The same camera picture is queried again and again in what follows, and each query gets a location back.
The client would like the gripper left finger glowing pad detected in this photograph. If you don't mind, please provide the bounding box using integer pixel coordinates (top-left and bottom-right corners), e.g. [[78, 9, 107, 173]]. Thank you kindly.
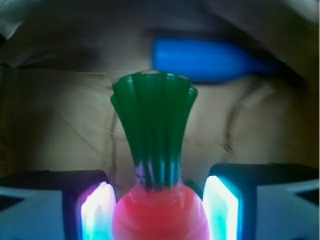
[[0, 170, 117, 240]]

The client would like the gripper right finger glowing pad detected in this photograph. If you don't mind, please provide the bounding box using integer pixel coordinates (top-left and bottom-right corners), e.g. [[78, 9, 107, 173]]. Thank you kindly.
[[202, 163, 320, 240]]

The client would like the orange toy carrot green top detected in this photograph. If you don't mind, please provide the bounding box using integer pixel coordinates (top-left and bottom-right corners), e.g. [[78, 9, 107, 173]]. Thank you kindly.
[[111, 70, 210, 240]]

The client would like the blue toy bottle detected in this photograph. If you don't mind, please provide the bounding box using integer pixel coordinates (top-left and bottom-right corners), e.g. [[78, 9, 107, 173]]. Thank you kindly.
[[152, 38, 281, 83]]

